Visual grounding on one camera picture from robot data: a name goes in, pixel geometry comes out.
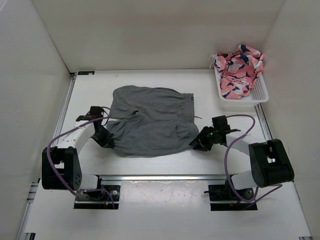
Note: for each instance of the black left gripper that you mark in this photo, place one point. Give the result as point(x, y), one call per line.
point(109, 139)

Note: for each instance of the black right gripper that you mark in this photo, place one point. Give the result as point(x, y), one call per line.
point(205, 147)

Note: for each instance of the grey shorts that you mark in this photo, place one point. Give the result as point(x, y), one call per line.
point(151, 122)

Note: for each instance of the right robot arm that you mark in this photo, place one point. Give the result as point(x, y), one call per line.
point(269, 162)

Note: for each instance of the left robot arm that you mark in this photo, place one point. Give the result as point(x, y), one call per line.
point(61, 169)

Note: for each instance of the pink patterned shorts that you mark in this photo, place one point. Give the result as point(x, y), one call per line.
point(238, 71)

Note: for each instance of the white plastic basket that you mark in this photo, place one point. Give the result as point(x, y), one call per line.
point(258, 95)

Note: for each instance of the aluminium front rail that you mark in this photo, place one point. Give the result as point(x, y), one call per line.
point(167, 177)

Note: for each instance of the aluminium rail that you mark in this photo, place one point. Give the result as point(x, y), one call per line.
point(167, 177)
point(268, 136)
point(21, 233)

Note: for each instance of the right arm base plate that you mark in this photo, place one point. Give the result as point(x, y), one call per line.
point(222, 199)

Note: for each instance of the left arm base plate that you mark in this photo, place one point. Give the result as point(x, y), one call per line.
point(99, 200)

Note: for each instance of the aluminium right side rail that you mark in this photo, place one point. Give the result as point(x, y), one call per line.
point(268, 136)

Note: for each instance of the aluminium left side rail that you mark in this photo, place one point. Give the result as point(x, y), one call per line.
point(21, 233)

